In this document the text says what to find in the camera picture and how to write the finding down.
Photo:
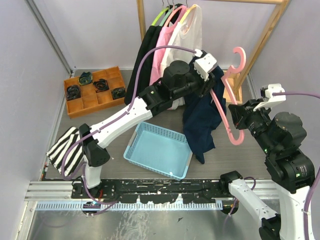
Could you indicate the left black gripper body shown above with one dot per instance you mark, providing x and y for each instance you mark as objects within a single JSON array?
[{"x": 202, "y": 86}]

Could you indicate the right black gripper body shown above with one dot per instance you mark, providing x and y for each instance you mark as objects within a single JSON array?
[{"x": 256, "y": 121}]

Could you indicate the navy blue t shirt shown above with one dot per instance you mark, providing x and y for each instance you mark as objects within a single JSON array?
[{"x": 200, "y": 118}]

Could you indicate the white t shirt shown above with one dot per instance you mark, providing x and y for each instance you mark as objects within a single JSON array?
[{"x": 191, "y": 40}]

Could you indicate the pink t shirt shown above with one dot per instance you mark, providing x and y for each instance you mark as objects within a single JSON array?
[{"x": 163, "y": 39}]

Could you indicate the yellow hanger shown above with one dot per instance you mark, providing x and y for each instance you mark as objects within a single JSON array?
[{"x": 187, "y": 19}]

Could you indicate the salmon pink metal hanger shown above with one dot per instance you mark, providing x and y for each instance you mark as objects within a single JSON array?
[{"x": 176, "y": 10}]

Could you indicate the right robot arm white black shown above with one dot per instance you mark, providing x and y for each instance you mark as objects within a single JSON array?
[{"x": 292, "y": 172}]

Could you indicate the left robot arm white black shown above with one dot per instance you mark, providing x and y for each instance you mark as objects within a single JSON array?
[{"x": 179, "y": 79}]

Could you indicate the mint green hanger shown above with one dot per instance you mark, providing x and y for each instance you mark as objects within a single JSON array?
[{"x": 167, "y": 13}]

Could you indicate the lime green hanger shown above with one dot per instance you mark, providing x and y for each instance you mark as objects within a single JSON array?
[{"x": 159, "y": 15}]

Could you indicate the wooden clothes rack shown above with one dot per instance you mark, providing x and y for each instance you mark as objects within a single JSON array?
[{"x": 237, "y": 78}]

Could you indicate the light blue plastic basket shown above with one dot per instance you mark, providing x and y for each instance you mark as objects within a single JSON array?
[{"x": 159, "y": 150}]

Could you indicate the orange wooden divider tray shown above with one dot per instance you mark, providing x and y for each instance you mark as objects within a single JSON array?
[{"x": 90, "y": 100}]

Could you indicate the green black rolled sock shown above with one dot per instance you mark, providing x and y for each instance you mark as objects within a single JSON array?
[{"x": 85, "y": 78}]

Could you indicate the black white striped cloth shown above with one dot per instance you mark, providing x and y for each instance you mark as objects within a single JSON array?
[{"x": 58, "y": 150}]

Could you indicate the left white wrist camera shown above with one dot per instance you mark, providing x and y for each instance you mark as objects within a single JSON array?
[{"x": 204, "y": 64}]

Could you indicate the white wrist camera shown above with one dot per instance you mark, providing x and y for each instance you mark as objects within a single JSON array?
[
  {"x": 204, "y": 64},
  {"x": 272, "y": 95}
]

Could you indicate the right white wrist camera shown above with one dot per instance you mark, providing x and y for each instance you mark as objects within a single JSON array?
[{"x": 272, "y": 95}]

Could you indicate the black mounting base plate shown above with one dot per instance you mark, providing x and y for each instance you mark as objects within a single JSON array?
[{"x": 161, "y": 191}]

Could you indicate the aluminium rail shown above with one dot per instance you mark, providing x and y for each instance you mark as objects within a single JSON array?
[{"x": 71, "y": 196}]

